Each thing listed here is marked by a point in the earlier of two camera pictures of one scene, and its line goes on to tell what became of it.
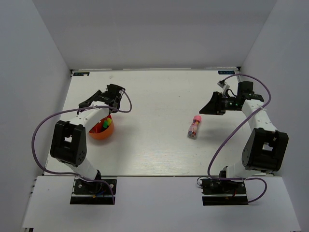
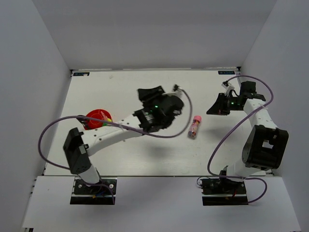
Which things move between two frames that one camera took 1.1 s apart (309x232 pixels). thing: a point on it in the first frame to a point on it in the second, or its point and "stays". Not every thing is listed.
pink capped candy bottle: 193,128 stays
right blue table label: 226,72 stays
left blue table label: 81,73 stays
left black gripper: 90,100 to 145,94
